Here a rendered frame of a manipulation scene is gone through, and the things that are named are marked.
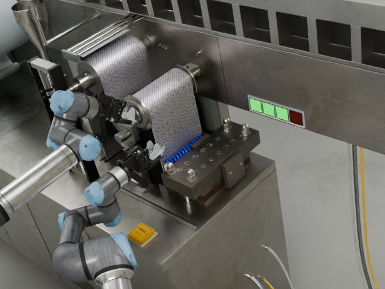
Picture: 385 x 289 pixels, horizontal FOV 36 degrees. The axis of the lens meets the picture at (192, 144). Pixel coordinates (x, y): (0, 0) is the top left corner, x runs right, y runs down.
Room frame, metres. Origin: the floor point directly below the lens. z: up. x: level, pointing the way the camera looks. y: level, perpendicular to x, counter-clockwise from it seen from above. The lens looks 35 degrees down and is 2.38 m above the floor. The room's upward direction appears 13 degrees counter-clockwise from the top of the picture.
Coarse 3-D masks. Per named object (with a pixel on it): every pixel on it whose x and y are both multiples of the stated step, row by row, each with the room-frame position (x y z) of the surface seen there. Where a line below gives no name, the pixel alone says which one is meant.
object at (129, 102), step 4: (184, 72) 2.03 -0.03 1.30; (188, 76) 2.02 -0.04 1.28; (128, 100) 1.91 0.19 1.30; (132, 100) 1.89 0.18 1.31; (128, 104) 1.91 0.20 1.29; (132, 104) 1.89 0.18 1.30; (136, 104) 1.87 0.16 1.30; (140, 108) 1.86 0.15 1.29; (140, 112) 1.86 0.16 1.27; (144, 112) 1.85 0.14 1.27; (144, 116) 1.85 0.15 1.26; (144, 120) 1.85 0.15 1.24; (136, 124) 1.89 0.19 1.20; (140, 124) 1.88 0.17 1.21; (144, 124) 1.86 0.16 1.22
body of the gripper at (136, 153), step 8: (128, 152) 1.79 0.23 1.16; (136, 152) 1.80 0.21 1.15; (144, 152) 1.78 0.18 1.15; (120, 160) 1.75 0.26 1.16; (128, 160) 1.74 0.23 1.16; (136, 160) 1.76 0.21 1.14; (144, 160) 1.78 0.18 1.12; (128, 168) 1.74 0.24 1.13; (136, 168) 1.76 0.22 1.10; (144, 168) 1.76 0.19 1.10; (128, 176) 1.71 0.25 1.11
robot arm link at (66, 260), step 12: (60, 216) 1.66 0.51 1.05; (72, 216) 1.61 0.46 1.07; (84, 216) 1.64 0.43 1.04; (60, 228) 1.63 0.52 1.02; (72, 228) 1.51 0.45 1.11; (84, 228) 1.57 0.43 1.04; (60, 240) 1.45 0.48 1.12; (72, 240) 1.41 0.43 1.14; (60, 252) 1.32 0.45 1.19; (72, 252) 1.29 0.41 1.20; (60, 264) 1.28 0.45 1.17; (72, 264) 1.26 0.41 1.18; (72, 276) 1.25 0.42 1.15; (84, 276) 1.24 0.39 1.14
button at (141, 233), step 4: (140, 224) 1.66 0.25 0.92; (144, 224) 1.66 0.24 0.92; (136, 228) 1.64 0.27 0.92; (140, 228) 1.64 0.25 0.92; (144, 228) 1.63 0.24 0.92; (148, 228) 1.63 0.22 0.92; (132, 232) 1.63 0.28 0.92; (136, 232) 1.62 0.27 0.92; (140, 232) 1.62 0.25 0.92; (144, 232) 1.61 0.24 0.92; (148, 232) 1.61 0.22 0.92; (152, 232) 1.61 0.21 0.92; (132, 236) 1.61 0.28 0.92; (136, 236) 1.60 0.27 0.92; (140, 236) 1.60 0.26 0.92; (144, 236) 1.59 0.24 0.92; (148, 236) 1.60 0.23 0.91; (136, 240) 1.59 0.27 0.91; (140, 240) 1.58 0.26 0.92; (144, 240) 1.58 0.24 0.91; (140, 244) 1.58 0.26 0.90
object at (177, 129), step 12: (180, 108) 1.95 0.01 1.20; (192, 108) 1.99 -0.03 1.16; (168, 120) 1.90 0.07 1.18; (180, 120) 1.94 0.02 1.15; (192, 120) 1.98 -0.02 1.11; (156, 132) 1.86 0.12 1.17; (168, 132) 1.89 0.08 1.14; (180, 132) 1.93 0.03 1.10; (192, 132) 1.97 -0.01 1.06; (168, 144) 1.88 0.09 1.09; (180, 144) 1.92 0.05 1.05; (168, 156) 1.88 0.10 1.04
